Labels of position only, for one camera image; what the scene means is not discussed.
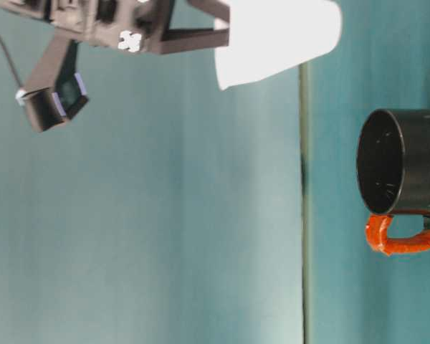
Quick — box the white paper cup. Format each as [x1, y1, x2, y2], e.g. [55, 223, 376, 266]
[214, 0, 344, 92]

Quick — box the black cup holder red handle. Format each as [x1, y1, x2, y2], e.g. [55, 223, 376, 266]
[355, 108, 430, 257]

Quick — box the blue-green backdrop sheet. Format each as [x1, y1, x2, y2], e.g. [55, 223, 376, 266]
[0, 0, 305, 344]

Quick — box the blue-green table cloth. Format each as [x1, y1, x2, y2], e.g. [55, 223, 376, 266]
[299, 0, 430, 344]

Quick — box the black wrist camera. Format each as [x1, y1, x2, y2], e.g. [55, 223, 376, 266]
[21, 35, 91, 134]

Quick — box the thin wrist camera wire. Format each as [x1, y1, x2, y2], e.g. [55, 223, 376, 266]
[0, 13, 24, 95]

